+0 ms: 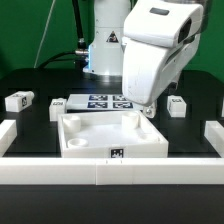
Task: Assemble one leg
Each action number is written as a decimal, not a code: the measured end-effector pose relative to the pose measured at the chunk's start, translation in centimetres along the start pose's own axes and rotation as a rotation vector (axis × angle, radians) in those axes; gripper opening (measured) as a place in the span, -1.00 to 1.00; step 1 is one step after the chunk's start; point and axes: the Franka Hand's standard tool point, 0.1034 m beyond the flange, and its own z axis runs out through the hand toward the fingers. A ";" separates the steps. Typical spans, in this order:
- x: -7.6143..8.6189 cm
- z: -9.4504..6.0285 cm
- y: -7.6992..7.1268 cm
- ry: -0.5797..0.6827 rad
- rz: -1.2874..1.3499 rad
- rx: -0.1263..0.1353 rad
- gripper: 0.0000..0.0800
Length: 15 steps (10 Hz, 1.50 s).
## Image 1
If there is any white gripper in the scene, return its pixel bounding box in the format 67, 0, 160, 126
122, 0, 204, 106

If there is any white square table top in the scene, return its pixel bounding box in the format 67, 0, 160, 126
58, 111, 169, 158

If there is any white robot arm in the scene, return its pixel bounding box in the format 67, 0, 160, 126
84, 0, 213, 106

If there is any white tag sheet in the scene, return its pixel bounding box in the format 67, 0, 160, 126
66, 94, 143, 111

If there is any white U-shaped fence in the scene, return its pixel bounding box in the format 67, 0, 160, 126
0, 120, 224, 185

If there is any black cable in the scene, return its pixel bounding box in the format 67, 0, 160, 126
37, 0, 88, 70

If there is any white thin cable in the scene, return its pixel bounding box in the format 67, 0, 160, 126
33, 0, 57, 69

